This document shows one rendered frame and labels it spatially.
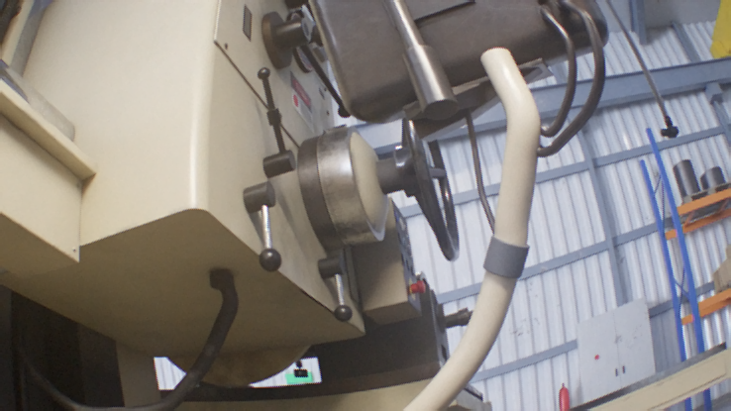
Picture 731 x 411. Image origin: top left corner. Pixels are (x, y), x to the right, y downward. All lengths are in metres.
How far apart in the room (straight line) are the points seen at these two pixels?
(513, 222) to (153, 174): 0.53
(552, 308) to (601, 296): 0.85
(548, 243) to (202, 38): 8.23
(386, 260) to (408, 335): 0.29
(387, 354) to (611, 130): 8.38
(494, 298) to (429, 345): 1.11
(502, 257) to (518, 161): 0.08
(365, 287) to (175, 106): 0.72
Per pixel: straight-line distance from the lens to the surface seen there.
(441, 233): 1.21
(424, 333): 1.72
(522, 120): 0.58
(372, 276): 1.50
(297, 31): 1.30
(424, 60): 0.61
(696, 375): 1.86
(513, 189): 0.58
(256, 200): 0.99
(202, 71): 0.98
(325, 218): 1.29
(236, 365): 1.64
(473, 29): 0.66
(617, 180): 9.45
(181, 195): 0.87
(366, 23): 0.71
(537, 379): 8.63
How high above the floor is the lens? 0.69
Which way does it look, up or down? 24 degrees up
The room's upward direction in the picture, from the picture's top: 9 degrees counter-clockwise
